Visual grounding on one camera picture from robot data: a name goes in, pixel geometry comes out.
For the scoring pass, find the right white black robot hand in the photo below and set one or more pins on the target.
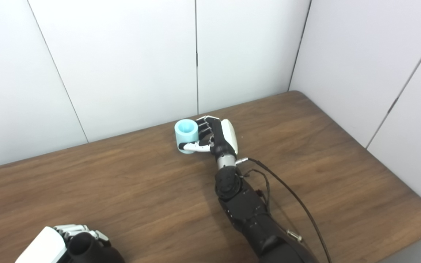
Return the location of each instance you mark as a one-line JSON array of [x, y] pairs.
[[223, 137]]

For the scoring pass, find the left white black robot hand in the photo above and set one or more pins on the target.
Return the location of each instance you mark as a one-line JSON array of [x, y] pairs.
[[46, 246]]

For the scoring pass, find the black flared nozzle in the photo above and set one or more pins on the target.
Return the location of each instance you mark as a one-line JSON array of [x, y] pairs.
[[101, 254]]

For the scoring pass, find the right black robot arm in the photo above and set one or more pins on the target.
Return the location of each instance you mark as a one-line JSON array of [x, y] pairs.
[[250, 215]]

